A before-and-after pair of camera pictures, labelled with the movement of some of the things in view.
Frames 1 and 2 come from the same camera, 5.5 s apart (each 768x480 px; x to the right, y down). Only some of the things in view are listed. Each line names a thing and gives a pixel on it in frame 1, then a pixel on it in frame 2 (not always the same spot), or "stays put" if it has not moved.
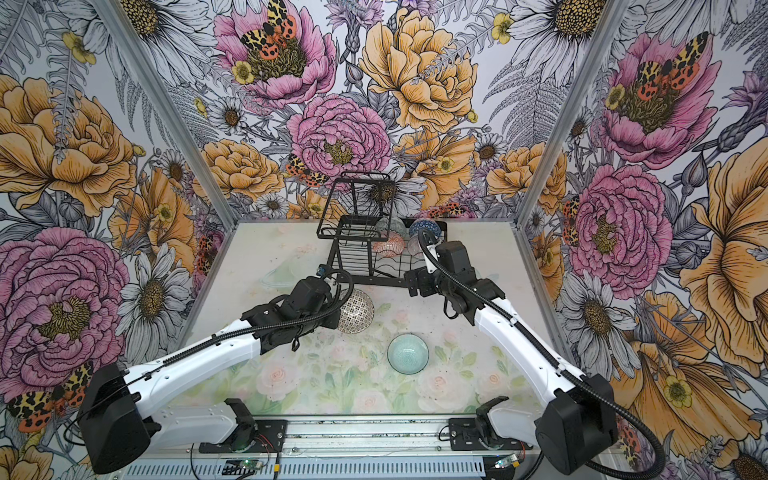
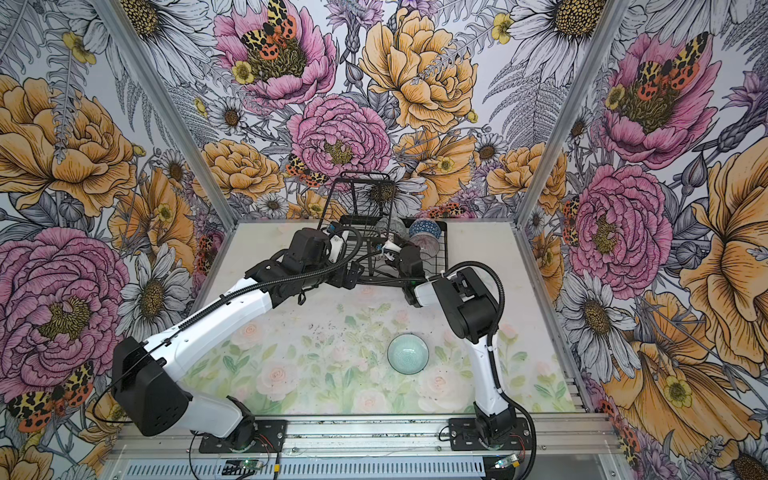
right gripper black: (423, 275) to (391, 262)
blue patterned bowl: (425, 224) stays put
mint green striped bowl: (408, 353) stays put
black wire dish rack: (370, 245) stays put
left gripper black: (331, 321) to (351, 277)
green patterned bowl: (397, 225) stays put
